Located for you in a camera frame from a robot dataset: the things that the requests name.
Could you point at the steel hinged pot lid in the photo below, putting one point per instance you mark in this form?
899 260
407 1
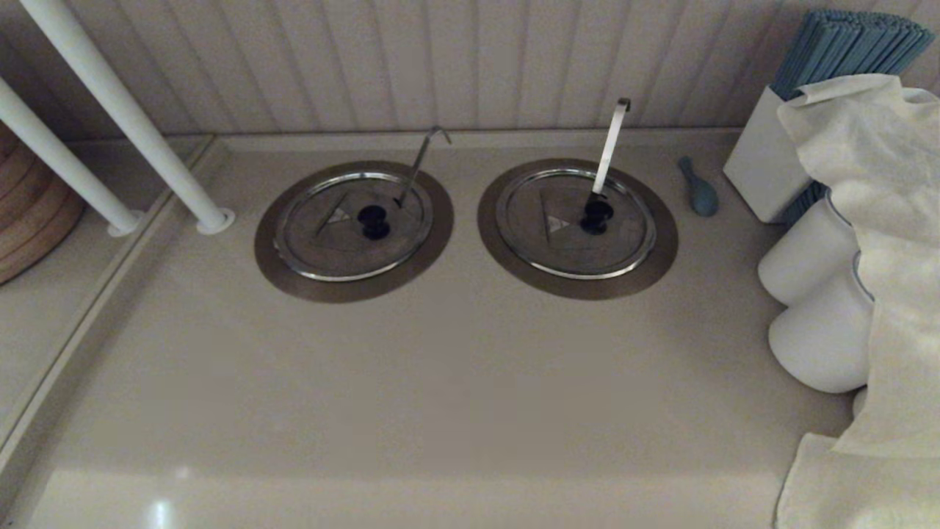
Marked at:
330 242
624 242

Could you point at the small blue spoon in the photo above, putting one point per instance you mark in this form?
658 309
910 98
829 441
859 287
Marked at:
701 197

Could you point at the white holder box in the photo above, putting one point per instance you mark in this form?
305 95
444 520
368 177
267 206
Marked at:
764 165

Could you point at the white ceramic jar upper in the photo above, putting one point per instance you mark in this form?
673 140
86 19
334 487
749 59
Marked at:
804 257

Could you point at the white ceramic jar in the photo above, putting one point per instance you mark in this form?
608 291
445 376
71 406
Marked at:
804 257
819 345

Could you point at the white ceramic jar lower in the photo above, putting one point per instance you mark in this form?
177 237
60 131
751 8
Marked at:
819 345

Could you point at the white round pole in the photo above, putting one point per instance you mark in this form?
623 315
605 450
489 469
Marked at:
59 158
125 110

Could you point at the white woven cloth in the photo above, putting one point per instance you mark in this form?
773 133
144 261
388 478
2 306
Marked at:
844 492
892 220

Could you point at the blue stick bundle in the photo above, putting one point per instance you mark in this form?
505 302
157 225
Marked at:
844 48

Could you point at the round wooden board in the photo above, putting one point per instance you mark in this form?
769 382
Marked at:
29 213

